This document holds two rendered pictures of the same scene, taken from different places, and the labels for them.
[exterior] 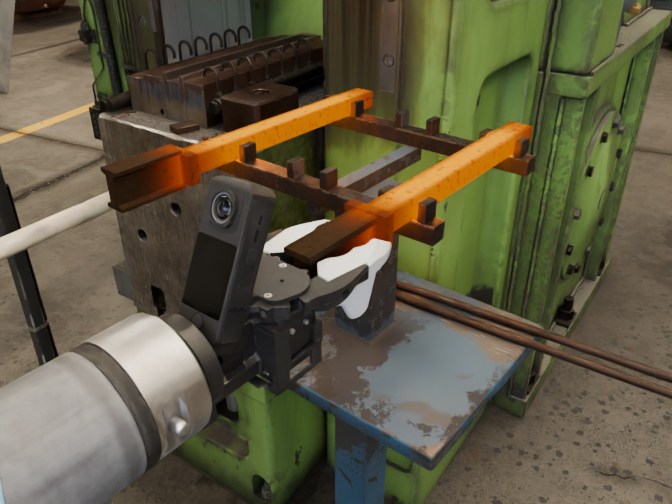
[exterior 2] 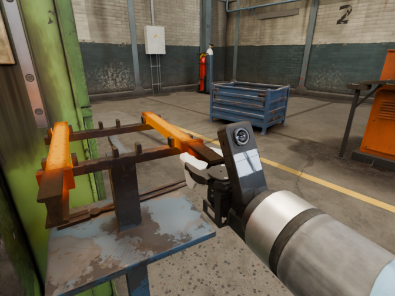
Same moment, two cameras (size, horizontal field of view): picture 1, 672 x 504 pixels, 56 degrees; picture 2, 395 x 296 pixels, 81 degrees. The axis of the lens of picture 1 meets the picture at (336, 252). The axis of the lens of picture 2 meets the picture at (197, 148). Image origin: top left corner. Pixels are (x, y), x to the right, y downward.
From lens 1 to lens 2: 0.50 m
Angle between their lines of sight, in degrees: 60
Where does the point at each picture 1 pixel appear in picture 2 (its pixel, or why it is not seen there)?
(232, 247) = (254, 150)
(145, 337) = (293, 197)
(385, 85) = (40, 124)
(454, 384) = (184, 211)
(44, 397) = (351, 234)
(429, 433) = (204, 226)
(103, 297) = not seen: outside the picture
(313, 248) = (216, 155)
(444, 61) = (72, 104)
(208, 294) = (255, 178)
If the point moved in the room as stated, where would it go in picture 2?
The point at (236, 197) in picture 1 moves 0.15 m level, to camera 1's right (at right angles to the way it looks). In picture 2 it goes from (245, 127) to (262, 106)
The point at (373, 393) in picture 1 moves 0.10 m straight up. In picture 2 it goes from (173, 234) to (172, 202)
